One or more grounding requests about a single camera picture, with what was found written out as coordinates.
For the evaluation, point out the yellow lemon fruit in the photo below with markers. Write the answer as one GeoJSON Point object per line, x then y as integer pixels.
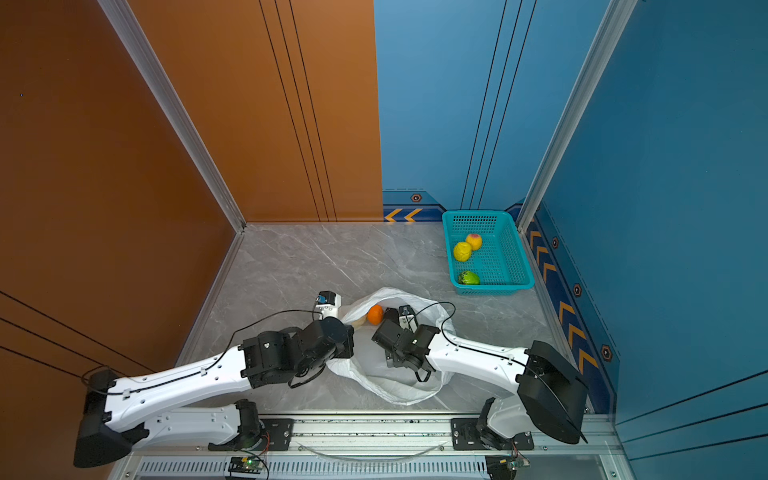
{"type": "Point", "coordinates": [462, 251]}

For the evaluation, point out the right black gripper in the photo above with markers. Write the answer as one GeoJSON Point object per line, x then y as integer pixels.
{"type": "Point", "coordinates": [393, 361]}

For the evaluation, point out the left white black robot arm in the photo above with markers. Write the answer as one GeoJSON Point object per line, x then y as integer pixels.
{"type": "Point", "coordinates": [117, 408]}

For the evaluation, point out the left aluminium corner post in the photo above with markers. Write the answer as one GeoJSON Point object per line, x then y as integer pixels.
{"type": "Point", "coordinates": [126, 25]}

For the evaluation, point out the right aluminium corner post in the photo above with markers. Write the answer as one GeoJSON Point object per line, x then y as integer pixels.
{"type": "Point", "coordinates": [598, 56]}

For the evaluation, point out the dark avocado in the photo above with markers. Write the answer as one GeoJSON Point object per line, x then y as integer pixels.
{"type": "Point", "coordinates": [392, 315]}

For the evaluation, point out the white plastic bag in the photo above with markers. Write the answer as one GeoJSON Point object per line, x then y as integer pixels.
{"type": "Point", "coordinates": [368, 367]}

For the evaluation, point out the green circuit board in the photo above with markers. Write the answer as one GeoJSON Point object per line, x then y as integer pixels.
{"type": "Point", "coordinates": [247, 467]}
{"type": "Point", "coordinates": [505, 468]}

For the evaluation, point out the aluminium corner post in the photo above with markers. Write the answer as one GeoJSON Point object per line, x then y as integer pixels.
{"type": "Point", "coordinates": [126, 25]}
{"type": "Point", "coordinates": [598, 56]}

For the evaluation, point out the left green circuit board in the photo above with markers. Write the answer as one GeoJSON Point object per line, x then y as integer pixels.
{"type": "Point", "coordinates": [247, 467]}

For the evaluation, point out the yellow red mango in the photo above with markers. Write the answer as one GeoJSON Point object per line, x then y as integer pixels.
{"type": "Point", "coordinates": [475, 241]}

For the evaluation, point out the right green circuit board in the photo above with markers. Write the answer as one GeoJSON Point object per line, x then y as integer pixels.
{"type": "Point", "coordinates": [505, 468]}

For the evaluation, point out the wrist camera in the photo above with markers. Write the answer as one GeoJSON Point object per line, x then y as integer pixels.
{"type": "Point", "coordinates": [327, 304]}
{"type": "Point", "coordinates": [407, 318]}

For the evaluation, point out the teal plastic basket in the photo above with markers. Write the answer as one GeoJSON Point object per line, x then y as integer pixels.
{"type": "Point", "coordinates": [501, 263]}

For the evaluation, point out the green lime fruit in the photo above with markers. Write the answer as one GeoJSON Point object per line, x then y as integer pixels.
{"type": "Point", "coordinates": [469, 278]}

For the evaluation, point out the aluminium front rail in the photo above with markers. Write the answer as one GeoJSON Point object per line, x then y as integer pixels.
{"type": "Point", "coordinates": [378, 445]}

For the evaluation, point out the orange fruit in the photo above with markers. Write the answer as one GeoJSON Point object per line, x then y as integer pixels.
{"type": "Point", "coordinates": [375, 315]}

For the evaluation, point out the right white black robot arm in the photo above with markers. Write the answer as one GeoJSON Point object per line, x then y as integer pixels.
{"type": "Point", "coordinates": [546, 392]}

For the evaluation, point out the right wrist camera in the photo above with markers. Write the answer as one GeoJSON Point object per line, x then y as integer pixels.
{"type": "Point", "coordinates": [407, 318]}

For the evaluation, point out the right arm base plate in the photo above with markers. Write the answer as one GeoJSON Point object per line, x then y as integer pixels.
{"type": "Point", "coordinates": [466, 436]}

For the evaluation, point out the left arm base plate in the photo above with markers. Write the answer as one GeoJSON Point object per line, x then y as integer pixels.
{"type": "Point", "coordinates": [272, 435]}

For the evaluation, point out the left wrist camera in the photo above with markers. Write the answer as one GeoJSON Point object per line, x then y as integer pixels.
{"type": "Point", "coordinates": [327, 304]}

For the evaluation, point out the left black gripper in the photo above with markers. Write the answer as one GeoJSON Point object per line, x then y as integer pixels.
{"type": "Point", "coordinates": [349, 344]}

